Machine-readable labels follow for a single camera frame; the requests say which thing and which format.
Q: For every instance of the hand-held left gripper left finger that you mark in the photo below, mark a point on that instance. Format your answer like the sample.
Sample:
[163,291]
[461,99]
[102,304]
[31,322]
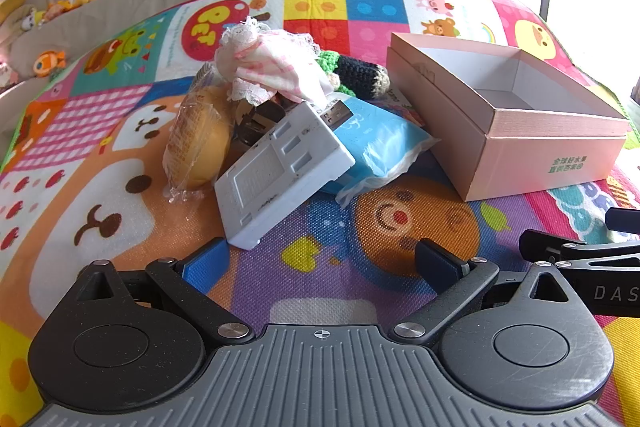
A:
[205,264]

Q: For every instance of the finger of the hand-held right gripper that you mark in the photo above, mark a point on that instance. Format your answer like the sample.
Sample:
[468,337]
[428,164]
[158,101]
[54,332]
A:
[555,244]
[625,223]

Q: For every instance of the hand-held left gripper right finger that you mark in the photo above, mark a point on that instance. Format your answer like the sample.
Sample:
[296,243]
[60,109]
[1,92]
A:
[440,259]

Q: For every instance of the pink cardboard box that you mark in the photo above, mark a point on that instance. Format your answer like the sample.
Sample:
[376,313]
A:
[540,157]

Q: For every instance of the white plastic device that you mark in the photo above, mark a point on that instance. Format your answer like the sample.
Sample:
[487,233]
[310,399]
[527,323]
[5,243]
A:
[280,177]

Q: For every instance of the yellow bread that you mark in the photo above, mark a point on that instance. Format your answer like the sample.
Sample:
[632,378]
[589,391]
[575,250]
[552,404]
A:
[200,142]

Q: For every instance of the blue tissue packet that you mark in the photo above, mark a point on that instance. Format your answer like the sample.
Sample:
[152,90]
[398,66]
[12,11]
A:
[385,142]

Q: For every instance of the crocheted yarn doll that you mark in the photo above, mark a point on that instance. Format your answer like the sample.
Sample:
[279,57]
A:
[360,74]

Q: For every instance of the colourful cartoon play mat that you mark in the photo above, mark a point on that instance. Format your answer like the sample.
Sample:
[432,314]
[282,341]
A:
[125,147]

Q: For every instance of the pink white lace cloth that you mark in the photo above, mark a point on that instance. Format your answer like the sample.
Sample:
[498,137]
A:
[270,62]

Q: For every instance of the orange fish plush toy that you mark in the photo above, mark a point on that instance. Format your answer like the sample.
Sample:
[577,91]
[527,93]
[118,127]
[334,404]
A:
[50,61]

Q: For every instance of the yellow banana plush toy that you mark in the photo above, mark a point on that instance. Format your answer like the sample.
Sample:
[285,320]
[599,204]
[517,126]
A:
[12,4]

